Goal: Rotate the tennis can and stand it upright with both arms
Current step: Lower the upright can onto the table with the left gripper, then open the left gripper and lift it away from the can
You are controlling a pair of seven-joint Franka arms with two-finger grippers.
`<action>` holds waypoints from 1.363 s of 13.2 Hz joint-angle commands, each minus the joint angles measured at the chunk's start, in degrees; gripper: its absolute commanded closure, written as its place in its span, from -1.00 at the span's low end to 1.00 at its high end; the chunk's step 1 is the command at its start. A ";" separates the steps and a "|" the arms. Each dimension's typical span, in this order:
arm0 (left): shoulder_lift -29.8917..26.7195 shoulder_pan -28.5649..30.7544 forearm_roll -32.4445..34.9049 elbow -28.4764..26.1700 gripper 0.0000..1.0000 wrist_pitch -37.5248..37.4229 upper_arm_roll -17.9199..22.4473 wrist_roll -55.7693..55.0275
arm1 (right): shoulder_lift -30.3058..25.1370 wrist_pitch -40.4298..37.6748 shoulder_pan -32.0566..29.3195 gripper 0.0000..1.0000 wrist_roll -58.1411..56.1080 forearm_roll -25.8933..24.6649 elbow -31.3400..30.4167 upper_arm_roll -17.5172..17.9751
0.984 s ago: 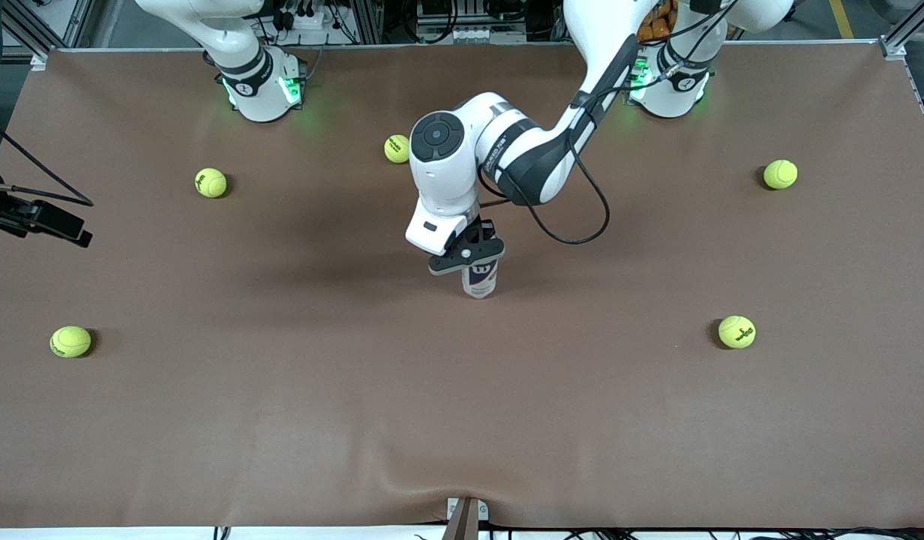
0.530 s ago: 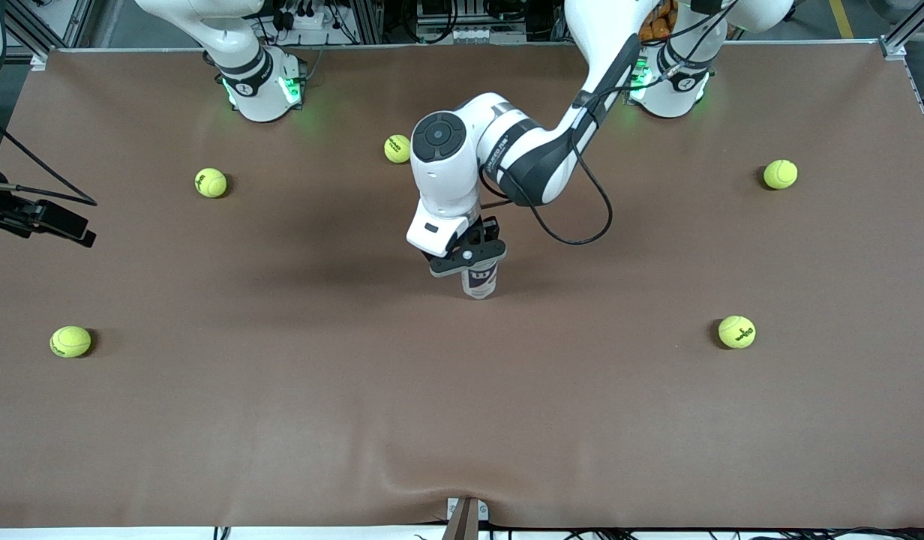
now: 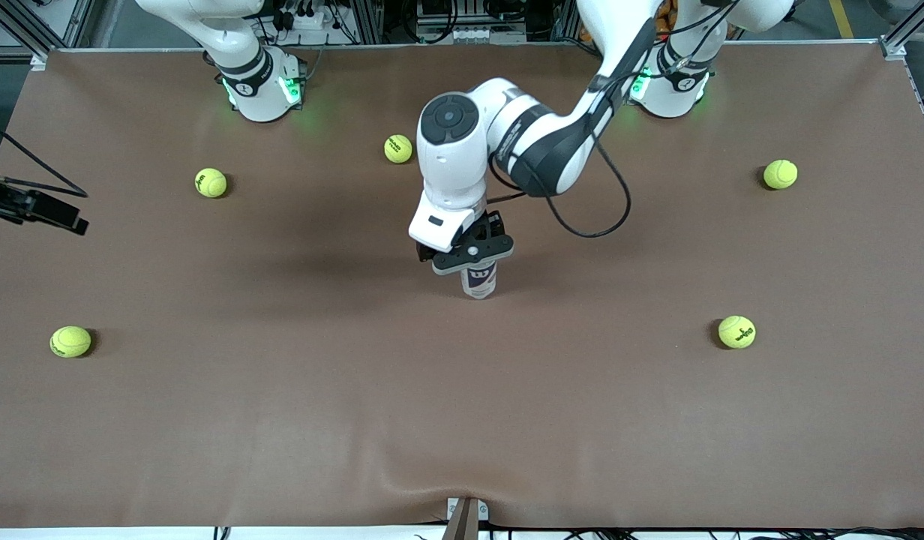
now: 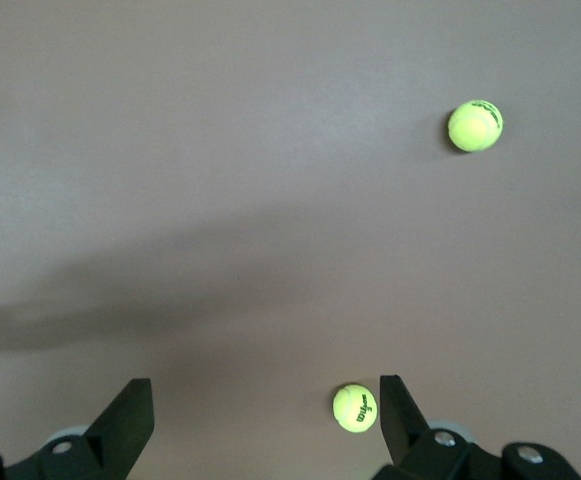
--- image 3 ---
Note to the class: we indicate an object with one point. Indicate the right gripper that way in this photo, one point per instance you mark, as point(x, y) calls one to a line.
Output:
point(4, 204)

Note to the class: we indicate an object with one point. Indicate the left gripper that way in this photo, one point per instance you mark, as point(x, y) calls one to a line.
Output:
point(495, 224)

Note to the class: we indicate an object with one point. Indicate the white power strip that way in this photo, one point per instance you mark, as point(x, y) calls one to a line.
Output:
point(312, 19)

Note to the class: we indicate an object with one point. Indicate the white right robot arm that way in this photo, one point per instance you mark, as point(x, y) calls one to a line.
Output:
point(261, 103)

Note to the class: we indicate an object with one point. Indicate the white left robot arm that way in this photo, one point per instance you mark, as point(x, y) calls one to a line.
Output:
point(454, 165)

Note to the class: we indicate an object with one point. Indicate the aluminium frame strut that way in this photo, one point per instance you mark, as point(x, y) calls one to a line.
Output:
point(79, 22)
point(912, 28)

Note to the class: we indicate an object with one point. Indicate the orange lumpy items pile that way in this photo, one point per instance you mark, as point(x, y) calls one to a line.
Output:
point(664, 15)

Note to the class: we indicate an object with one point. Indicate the Head print yellow tennis ball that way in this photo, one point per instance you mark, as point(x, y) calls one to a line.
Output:
point(70, 341)

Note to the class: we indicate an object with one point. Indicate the Wilson print yellow tennis ball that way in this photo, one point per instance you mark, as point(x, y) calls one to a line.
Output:
point(736, 331)
point(210, 182)

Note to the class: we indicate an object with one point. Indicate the silver corner bracket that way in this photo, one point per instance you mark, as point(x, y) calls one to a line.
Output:
point(39, 61)
point(895, 51)

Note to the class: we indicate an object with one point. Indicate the clear labelled tennis ball can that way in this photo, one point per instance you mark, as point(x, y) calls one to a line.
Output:
point(478, 285)

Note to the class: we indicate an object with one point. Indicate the white connector block row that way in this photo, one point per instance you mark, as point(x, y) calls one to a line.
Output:
point(477, 34)

